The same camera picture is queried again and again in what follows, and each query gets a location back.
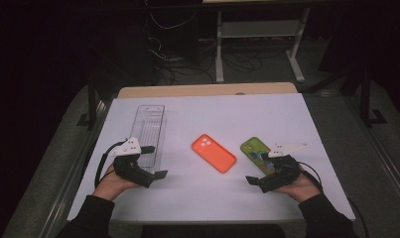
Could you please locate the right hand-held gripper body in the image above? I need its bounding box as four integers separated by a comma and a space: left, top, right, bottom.
258, 143, 310, 194

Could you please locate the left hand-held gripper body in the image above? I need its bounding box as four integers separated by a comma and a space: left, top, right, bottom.
109, 137, 156, 189

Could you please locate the green patterned phone case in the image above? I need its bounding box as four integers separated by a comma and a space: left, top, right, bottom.
239, 136, 276, 177

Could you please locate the orange phone case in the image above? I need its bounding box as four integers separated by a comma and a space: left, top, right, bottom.
191, 133, 238, 175

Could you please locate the person's right hand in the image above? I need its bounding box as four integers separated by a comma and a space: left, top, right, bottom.
273, 173, 322, 203

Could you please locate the person's left hand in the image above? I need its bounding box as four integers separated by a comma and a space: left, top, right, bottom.
91, 163, 141, 202

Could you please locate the clear plastic tray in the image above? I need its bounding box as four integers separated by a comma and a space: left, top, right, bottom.
129, 104, 169, 175

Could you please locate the black metal stand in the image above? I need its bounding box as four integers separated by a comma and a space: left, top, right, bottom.
359, 65, 388, 127
76, 73, 99, 130

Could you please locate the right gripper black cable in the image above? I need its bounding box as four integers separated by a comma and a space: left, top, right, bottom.
296, 160, 370, 238

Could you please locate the grey metal frame rail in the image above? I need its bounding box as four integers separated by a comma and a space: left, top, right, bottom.
345, 98, 400, 206
38, 98, 117, 238

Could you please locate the tangle of black floor cables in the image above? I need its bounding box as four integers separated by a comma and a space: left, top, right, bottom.
147, 36, 281, 85

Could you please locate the white desk frame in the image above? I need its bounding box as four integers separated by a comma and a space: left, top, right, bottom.
214, 6, 312, 83

